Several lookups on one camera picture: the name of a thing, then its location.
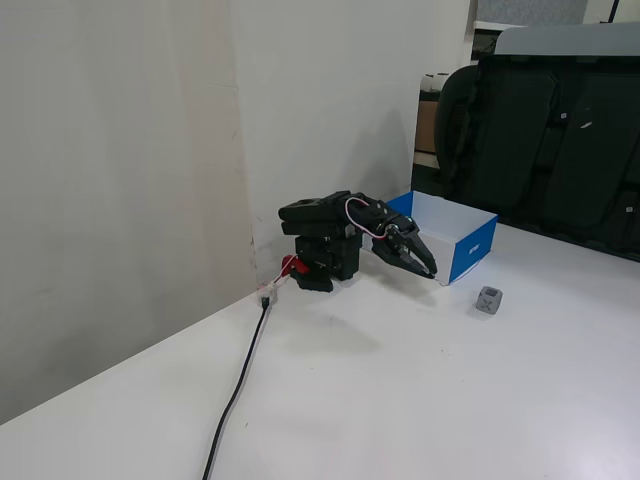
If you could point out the red white power lead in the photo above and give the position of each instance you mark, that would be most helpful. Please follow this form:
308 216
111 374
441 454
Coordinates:
284 272

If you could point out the white container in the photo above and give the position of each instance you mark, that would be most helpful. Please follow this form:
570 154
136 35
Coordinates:
432 82

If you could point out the gray block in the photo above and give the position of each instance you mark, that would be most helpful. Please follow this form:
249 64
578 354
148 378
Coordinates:
487 301

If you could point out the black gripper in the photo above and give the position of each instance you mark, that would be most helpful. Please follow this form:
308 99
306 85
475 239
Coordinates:
401 242

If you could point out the red and black table clamp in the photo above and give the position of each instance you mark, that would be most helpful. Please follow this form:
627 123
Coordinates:
290 262

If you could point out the blue and white cardboard box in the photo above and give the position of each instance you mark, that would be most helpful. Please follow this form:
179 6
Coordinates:
472 250

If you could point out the gray seat shell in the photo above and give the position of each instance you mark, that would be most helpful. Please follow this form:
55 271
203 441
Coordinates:
575 42

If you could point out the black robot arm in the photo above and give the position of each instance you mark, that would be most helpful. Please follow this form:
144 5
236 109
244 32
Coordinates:
320 210

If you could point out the brown cardboard box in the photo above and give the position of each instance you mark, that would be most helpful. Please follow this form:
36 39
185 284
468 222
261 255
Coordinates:
426 127

